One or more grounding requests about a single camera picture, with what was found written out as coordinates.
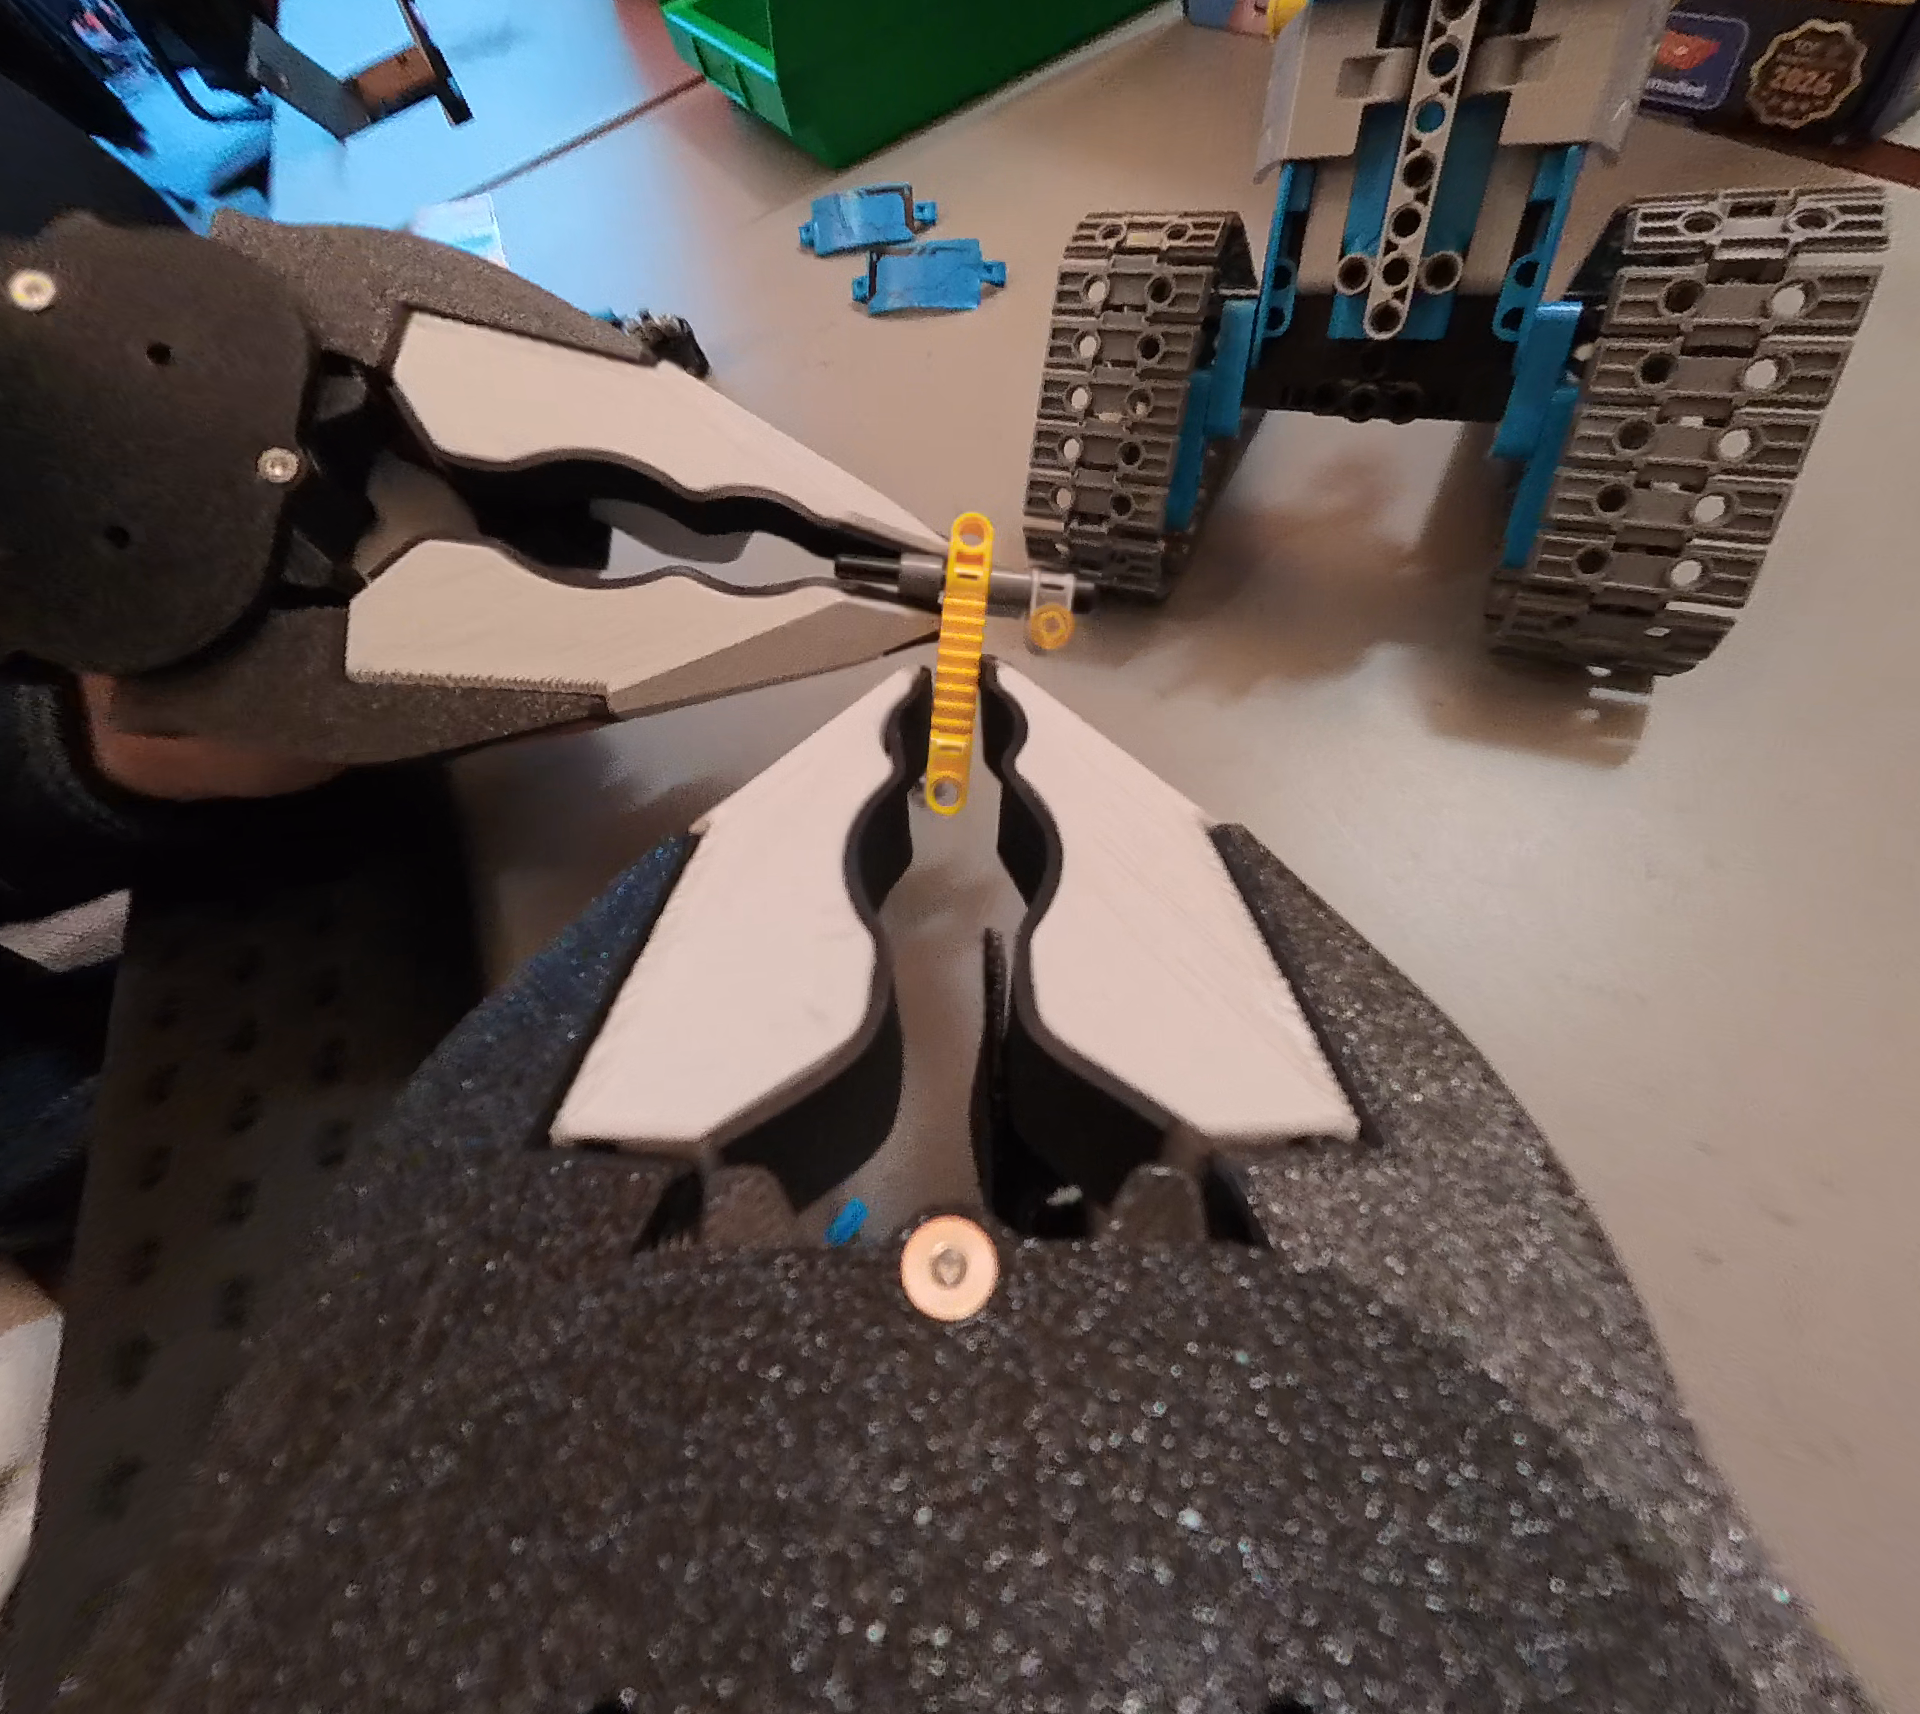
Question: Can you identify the black dimpled mat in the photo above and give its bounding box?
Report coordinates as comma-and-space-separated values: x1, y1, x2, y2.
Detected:
0, 783, 579, 1671

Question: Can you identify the small blue brick piece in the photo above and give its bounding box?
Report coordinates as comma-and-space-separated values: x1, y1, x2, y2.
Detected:
617, 309, 716, 382

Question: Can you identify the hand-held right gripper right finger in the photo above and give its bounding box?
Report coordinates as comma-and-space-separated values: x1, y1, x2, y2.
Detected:
990, 673, 1362, 1145

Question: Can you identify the blue tracked toy robot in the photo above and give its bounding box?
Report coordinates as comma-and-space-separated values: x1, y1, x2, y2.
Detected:
1021, 0, 1893, 689

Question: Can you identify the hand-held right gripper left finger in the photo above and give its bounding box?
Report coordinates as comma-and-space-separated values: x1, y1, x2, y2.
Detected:
556, 673, 920, 1161

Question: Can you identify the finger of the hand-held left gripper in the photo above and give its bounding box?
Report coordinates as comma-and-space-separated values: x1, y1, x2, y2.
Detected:
349, 538, 925, 719
384, 313, 944, 558

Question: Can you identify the small blue plate piece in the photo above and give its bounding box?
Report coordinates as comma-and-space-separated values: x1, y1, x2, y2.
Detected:
798, 183, 942, 256
863, 238, 1015, 316

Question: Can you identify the yellow toothed beam piece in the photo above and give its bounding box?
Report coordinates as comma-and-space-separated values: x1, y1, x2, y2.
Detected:
834, 513, 1038, 822

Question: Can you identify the person's left hand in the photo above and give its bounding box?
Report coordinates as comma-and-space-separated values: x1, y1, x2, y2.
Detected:
77, 680, 459, 810

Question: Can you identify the grey metal bracket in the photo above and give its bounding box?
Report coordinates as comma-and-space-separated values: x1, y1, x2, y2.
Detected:
257, 0, 477, 132

